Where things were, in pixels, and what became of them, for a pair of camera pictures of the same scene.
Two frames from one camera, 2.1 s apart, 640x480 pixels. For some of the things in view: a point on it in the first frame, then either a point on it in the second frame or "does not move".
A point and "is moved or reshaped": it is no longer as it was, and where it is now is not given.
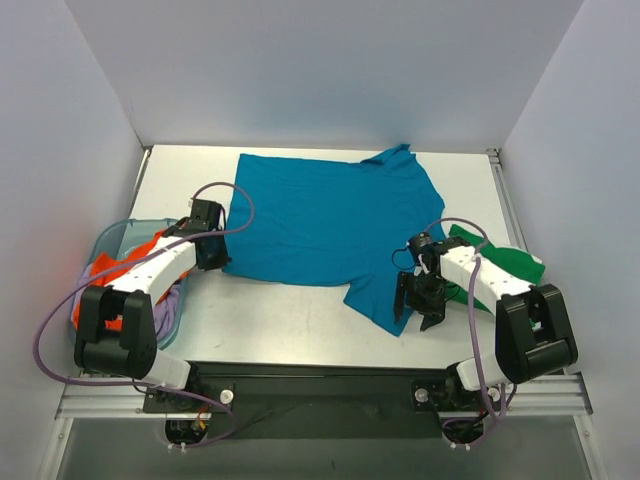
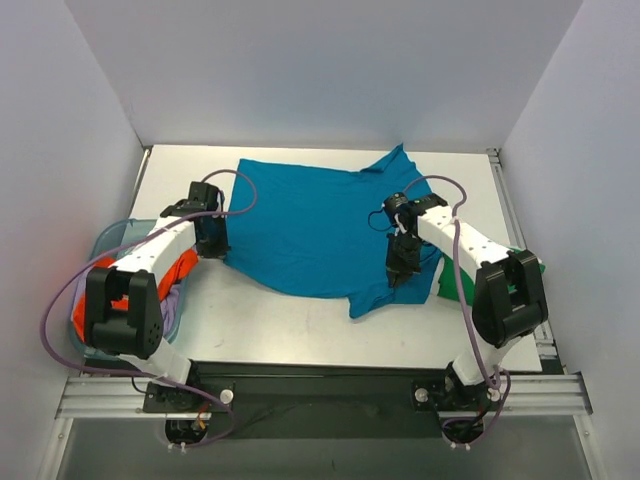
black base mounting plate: x=282 y=401 does not move
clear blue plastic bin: x=121 y=238 does not move
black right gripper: x=423 y=301 → x=402 y=257
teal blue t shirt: x=313 y=222 is moved or reshaped
